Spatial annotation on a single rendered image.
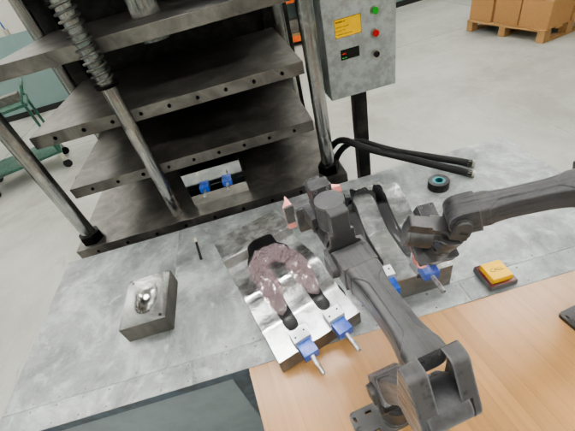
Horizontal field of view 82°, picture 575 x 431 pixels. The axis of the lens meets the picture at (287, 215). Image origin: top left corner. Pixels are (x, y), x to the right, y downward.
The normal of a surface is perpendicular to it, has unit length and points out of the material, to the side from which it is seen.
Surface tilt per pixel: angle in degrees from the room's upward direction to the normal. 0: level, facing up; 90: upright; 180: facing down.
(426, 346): 1
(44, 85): 90
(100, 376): 0
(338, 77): 90
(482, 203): 14
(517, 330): 0
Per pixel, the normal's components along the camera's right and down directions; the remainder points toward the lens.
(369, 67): 0.19, 0.62
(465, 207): -0.44, -0.70
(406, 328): -0.21, -0.75
